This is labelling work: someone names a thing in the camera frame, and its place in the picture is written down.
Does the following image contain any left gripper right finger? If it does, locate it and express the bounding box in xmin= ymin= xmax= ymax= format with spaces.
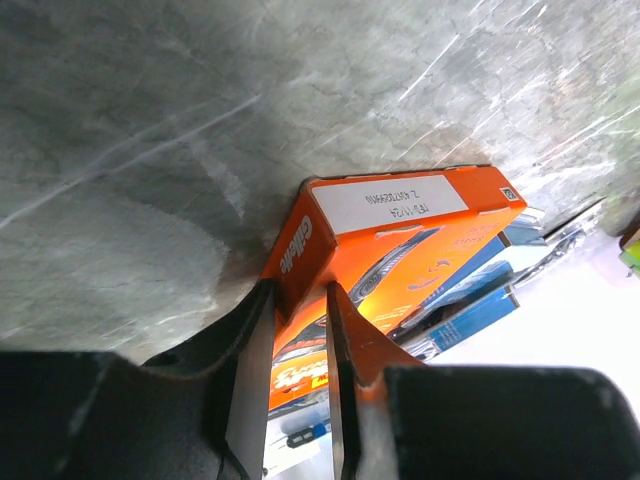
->
xmin=327 ymin=282 xmax=639 ymax=479

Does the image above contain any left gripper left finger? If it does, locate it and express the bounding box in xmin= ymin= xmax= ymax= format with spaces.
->
xmin=1 ymin=280 xmax=276 ymax=479

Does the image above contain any blue razor blister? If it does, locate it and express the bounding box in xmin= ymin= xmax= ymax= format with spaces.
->
xmin=262 ymin=284 xmax=519 ymax=479
xmin=389 ymin=207 xmax=549 ymax=351

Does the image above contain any orange razor box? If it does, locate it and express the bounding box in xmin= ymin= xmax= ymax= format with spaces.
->
xmin=262 ymin=166 xmax=527 ymax=409

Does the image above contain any green black razor box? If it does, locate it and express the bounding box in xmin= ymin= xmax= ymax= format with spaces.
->
xmin=619 ymin=226 xmax=640 ymax=277

